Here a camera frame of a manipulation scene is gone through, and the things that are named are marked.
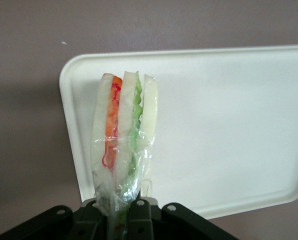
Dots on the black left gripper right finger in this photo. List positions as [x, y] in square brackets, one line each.
[144, 220]

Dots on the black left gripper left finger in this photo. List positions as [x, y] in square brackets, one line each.
[89, 222]

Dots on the triangle sandwich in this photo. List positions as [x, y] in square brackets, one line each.
[125, 112]

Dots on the cream rectangular plastic tray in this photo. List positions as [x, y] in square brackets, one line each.
[226, 125]

